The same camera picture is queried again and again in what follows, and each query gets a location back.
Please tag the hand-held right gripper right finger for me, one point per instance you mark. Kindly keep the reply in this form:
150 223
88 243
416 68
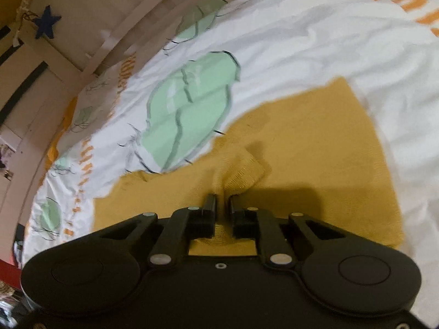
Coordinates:
235 214

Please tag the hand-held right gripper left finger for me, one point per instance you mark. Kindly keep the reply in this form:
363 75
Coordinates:
210 212

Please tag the yellow knit garment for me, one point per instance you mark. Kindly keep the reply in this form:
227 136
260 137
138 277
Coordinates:
308 144

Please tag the yellow bed sheet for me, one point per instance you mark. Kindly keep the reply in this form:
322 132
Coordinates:
71 109

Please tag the white printed bed blanket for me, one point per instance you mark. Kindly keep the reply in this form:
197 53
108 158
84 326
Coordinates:
301 41

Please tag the beige wooden wardrobe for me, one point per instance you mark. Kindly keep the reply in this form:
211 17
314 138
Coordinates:
24 85

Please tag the blue star decoration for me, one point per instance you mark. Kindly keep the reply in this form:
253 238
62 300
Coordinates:
46 22

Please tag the wooden bed rail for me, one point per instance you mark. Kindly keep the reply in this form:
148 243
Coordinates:
137 24

